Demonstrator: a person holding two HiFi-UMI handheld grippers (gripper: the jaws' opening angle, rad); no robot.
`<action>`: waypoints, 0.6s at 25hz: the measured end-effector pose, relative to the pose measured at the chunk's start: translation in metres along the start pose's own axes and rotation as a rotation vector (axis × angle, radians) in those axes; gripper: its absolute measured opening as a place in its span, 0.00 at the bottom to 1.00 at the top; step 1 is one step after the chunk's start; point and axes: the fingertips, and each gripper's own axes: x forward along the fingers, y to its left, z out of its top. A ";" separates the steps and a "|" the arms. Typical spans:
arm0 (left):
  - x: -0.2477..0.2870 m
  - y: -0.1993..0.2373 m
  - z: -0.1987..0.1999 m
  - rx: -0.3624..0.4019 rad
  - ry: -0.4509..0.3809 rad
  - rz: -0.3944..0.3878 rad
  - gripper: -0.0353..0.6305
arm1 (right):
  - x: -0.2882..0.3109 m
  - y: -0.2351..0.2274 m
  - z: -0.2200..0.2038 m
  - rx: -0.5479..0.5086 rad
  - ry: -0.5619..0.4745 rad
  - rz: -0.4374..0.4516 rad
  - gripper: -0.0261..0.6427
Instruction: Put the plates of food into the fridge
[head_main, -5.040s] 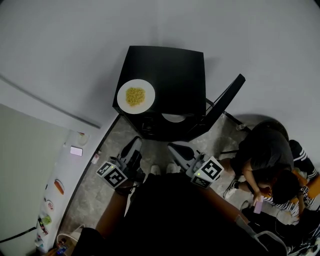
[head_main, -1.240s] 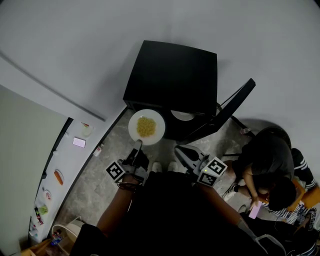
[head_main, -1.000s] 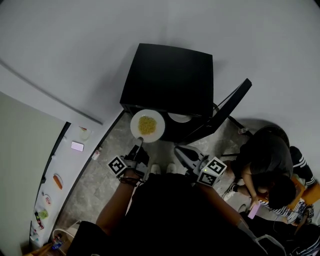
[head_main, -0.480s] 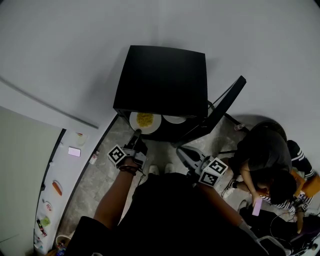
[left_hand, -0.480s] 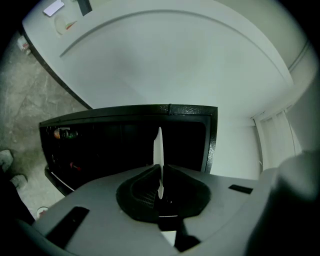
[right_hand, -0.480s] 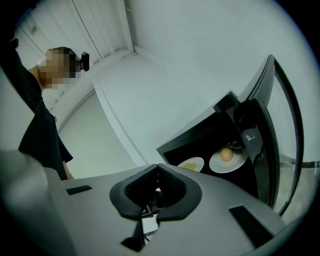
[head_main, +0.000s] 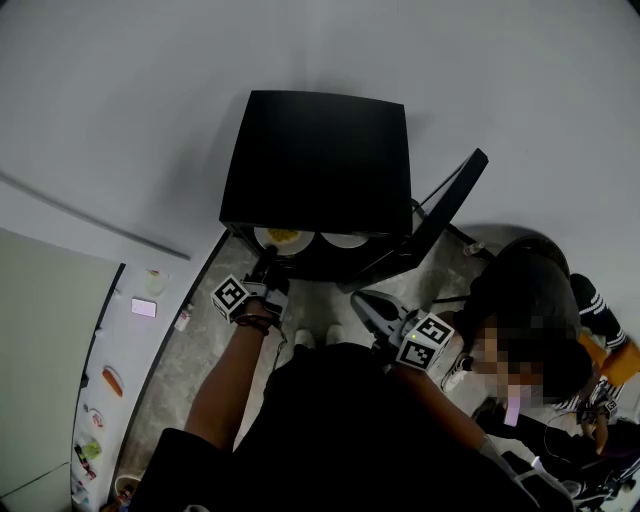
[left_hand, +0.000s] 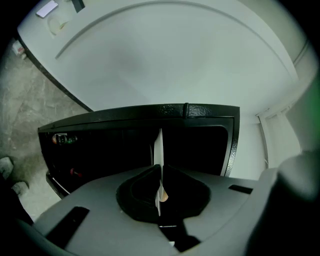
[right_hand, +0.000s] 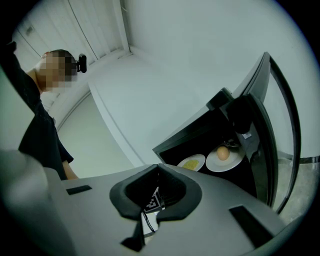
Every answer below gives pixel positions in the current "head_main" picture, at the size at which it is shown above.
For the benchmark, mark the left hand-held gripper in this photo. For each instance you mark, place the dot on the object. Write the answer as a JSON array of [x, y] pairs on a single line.
[[230, 297]]

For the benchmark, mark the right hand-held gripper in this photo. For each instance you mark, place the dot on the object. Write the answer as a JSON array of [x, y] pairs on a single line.
[[425, 345]]

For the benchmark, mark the yellow instant noodle block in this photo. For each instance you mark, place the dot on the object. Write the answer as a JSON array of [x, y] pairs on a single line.
[[284, 236]]

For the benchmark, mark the white round plate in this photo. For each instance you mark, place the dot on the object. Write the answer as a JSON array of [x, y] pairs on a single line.
[[306, 240], [345, 241]]

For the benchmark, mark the person's right forearm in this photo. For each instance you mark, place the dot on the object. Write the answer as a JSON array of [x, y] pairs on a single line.
[[435, 400]]

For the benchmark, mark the person's left forearm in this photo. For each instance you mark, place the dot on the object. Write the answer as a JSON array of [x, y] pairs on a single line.
[[225, 380]]

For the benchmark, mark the person's white right shoe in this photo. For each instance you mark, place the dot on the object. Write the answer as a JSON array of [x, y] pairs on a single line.
[[335, 335]]

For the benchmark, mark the person's white shoe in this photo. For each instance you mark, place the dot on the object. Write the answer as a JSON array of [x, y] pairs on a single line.
[[304, 338], [335, 335]]

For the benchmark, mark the person's white left shoe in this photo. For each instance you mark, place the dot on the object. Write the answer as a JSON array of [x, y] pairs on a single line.
[[304, 338]]

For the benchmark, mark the small white red bottle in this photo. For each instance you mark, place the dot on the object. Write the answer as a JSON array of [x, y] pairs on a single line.
[[184, 317]]

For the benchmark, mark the cup with watermelon toy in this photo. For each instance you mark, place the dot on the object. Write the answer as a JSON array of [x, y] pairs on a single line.
[[157, 282]]

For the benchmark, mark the clear water bottle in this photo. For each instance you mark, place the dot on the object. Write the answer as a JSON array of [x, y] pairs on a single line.
[[473, 248]]

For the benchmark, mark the person's black clothing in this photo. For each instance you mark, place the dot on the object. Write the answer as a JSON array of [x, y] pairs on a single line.
[[340, 435]]

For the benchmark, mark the white smartphone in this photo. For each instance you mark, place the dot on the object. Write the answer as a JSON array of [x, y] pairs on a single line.
[[144, 307]]

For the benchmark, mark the white curved ledge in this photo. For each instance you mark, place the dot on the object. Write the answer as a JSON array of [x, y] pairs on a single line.
[[135, 345]]

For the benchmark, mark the pink smartphone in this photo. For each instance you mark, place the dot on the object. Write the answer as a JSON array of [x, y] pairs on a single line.
[[512, 411]]

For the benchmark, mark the black round chair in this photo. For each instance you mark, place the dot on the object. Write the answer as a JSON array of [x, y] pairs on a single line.
[[550, 247]]

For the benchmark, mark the small white red dish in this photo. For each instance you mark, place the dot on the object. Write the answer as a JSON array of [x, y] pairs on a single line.
[[95, 419]]

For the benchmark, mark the green toy vegetable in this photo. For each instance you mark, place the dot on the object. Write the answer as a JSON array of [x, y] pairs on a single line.
[[91, 450]]

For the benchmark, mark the red drink can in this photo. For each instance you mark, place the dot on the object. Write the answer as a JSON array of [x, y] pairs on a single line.
[[85, 462]]

